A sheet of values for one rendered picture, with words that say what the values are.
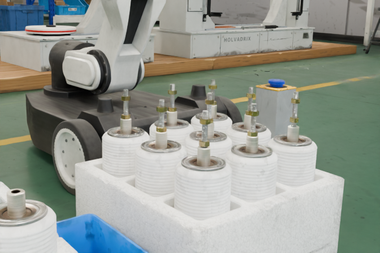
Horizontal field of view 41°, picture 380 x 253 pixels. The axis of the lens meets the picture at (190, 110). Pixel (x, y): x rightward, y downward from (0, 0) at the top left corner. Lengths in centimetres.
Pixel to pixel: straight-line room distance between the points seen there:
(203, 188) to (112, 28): 84
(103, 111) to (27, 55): 176
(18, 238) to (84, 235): 36
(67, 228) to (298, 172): 44
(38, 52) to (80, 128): 169
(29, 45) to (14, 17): 235
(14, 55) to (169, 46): 114
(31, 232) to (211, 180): 30
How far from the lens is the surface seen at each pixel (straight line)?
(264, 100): 124
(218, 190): 83
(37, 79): 288
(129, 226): 94
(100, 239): 98
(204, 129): 84
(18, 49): 320
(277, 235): 94
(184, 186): 83
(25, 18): 546
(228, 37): 387
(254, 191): 91
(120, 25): 151
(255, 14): 745
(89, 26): 329
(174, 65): 342
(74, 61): 167
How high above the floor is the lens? 53
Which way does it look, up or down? 13 degrees down
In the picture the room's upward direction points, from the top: 2 degrees clockwise
